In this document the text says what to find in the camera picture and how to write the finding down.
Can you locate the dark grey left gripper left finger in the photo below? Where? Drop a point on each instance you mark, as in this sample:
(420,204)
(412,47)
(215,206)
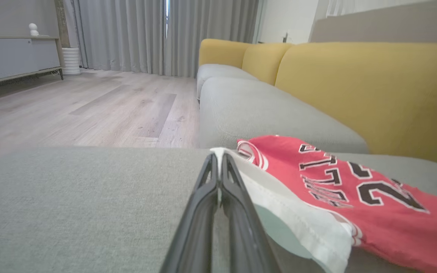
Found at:
(195,227)

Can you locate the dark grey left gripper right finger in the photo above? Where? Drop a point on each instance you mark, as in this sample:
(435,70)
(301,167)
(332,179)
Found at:
(245,235)

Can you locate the red Bulls basketball jersey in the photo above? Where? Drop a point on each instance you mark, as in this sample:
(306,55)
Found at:
(374,212)

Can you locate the large grey sofa ottoman cushion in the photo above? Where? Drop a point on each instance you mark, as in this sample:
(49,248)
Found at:
(51,208)

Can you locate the short grey sofa seat cushion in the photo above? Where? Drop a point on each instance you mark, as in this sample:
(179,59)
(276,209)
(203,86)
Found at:
(218,72)

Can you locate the small yellow sofa backrest cushion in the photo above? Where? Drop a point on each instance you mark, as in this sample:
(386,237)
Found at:
(222,51)
(266,60)

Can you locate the wide yellow sofa backrest cushion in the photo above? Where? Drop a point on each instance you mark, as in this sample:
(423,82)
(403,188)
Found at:
(374,91)

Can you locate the grey pleated curtain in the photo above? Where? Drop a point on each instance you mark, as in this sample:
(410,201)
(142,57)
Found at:
(127,34)

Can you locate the white ribbed vase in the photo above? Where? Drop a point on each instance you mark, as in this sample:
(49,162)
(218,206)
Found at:
(71,60)

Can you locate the grey wooden sideboard cabinet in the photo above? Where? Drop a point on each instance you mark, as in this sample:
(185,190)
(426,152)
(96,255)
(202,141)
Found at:
(17,57)

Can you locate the small white figurine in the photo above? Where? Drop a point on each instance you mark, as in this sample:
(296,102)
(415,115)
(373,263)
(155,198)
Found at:
(33,29)

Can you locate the wall socket with plug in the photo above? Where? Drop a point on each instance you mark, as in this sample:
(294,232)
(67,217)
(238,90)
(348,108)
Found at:
(286,37)

